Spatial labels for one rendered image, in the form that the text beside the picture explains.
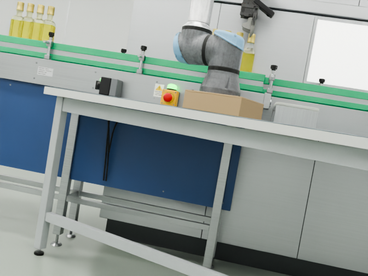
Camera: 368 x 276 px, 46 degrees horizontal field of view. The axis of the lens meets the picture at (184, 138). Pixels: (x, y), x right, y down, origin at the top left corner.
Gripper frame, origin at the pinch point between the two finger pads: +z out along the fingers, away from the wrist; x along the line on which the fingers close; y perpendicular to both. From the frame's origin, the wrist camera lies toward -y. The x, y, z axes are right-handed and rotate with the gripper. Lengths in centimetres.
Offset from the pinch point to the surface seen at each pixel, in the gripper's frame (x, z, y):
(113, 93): 23, 39, 55
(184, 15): -15.3, -8.9, 37.2
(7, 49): 14, 25, 115
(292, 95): 3.8, 25.0, -23.1
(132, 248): 49, 97, 29
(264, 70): -12.3, 13.5, -8.8
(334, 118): 6, 33, -44
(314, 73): -12.6, 11.2, -33.2
